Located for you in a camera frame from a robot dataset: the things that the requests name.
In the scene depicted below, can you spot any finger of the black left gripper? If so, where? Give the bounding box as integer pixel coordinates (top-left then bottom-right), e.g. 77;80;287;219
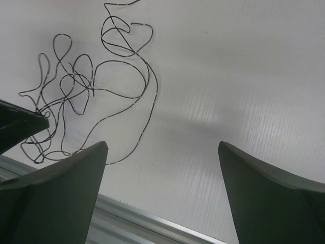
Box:
1;100;49;154

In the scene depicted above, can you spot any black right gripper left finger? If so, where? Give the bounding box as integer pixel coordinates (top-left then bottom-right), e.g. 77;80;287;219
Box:
1;141;108;243

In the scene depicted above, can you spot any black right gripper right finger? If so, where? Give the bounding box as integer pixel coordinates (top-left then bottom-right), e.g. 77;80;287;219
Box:
218;141;324;243

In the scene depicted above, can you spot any aluminium extrusion rail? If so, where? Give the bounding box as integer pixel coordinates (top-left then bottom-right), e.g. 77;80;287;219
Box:
1;156;217;243

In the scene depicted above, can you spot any multicolour wire bundle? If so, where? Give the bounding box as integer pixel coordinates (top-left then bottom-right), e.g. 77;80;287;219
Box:
19;0;158;166

